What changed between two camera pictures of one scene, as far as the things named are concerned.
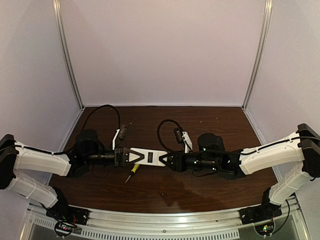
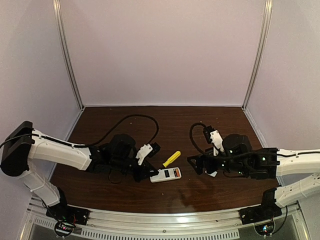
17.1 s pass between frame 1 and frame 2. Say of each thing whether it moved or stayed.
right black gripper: moved
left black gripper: moved
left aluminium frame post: stayed
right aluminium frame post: stayed
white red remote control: moved
